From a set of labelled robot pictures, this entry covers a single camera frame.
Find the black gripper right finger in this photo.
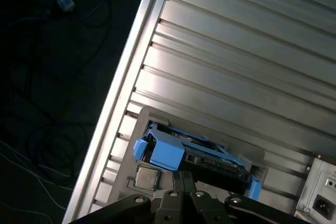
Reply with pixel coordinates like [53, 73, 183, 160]
[183, 171, 323, 224]

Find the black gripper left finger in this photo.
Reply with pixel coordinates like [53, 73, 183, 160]
[62, 171, 185, 224]

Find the hard disk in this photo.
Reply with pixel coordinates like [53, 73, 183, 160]
[133, 121, 263, 200]

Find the silver CPU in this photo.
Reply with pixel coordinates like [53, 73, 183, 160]
[133, 165, 161, 189]

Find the grey parts rack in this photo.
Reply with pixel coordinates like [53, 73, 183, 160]
[109, 105, 269, 209]

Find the black open PC case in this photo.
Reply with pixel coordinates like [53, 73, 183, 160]
[295, 151, 336, 224]

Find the grey power supply unit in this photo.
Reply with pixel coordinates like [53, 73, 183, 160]
[312, 166, 336, 221]

